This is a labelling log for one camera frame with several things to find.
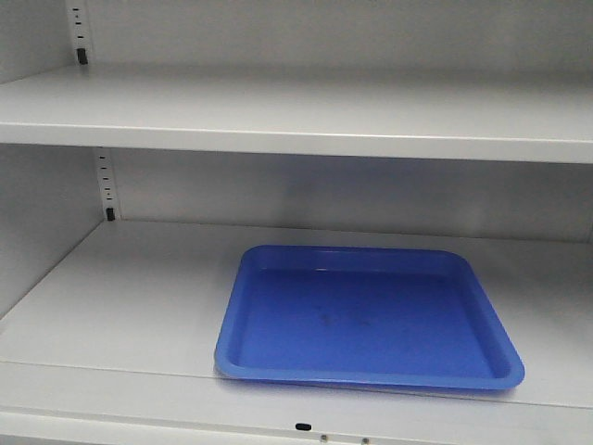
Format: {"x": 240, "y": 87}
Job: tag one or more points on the white shelf rail with clips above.
{"x": 83, "y": 51}

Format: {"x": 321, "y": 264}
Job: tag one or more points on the upper white cabinet shelf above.
{"x": 356, "y": 113}

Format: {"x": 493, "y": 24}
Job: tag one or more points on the blue plastic tray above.
{"x": 386, "y": 317}

